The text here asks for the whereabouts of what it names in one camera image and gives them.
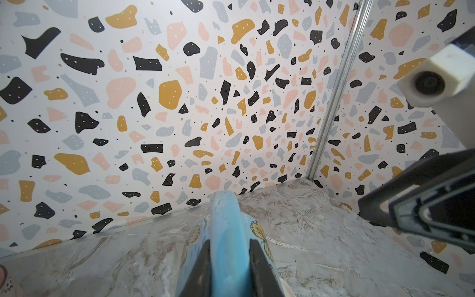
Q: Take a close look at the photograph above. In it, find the blue glazed mug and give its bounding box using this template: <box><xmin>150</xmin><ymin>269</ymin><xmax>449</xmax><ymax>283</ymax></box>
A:
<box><xmin>176</xmin><ymin>191</ymin><xmax>283</xmax><ymax>297</ymax></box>

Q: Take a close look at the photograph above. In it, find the beige rectangular tray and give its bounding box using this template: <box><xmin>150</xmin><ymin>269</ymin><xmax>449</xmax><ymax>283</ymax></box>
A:
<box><xmin>282</xmin><ymin>285</ymin><xmax>296</xmax><ymax>297</ymax></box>

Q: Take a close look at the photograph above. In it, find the aluminium corner post right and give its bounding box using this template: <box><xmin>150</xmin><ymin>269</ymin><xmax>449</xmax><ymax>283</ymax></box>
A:
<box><xmin>306</xmin><ymin>0</ymin><xmax>373</xmax><ymax>182</ymax></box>

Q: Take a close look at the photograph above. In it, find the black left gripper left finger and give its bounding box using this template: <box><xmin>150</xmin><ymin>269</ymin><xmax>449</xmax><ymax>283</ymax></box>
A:
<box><xmin>179</xmin><ymin>240</ymin><xmax>212</xmax><ymax>297</ymax></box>

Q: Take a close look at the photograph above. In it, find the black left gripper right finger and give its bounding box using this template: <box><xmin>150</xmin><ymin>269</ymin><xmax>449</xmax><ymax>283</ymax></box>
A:
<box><xmin>249</xmin><ymin>240</ymin><xmax>284</xmax><ymax>297</ymax></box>

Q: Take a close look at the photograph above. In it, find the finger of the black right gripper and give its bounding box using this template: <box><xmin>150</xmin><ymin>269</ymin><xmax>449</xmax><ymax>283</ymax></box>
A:
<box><xmin>358</xmin><ymin>149</ymin><xmax>475</xmax><ymax>249</ymax></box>

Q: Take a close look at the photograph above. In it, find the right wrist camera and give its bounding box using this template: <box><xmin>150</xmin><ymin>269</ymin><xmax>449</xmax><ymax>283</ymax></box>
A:
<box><xmin>397</xmin><ymin>28</ymin><xmax>475</xmax><ymax>149</ymax></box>

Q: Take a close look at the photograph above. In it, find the pink mug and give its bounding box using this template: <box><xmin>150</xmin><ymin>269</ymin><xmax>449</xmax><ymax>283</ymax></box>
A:
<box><xmin>0</xmin><ymin>265</ymin><xmax>16</xmax><ymax>297</ymax></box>

